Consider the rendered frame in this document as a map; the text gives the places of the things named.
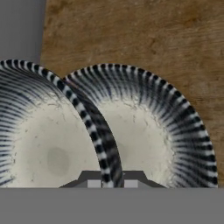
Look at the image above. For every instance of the large black striped white bowl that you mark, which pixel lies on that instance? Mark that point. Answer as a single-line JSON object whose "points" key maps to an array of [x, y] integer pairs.
{"points": [[43, 140]]}

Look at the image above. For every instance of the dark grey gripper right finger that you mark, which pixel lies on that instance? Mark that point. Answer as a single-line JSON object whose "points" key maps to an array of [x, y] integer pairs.
{"points": [[137, 178]]}

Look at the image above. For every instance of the small black striped white bowl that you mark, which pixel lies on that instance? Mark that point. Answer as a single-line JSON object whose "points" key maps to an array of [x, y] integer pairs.
{"points": [[145, 131]]}

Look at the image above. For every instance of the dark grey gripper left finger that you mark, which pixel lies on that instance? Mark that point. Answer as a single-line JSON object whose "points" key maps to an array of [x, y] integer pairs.
{"points": [[89, 178]]}

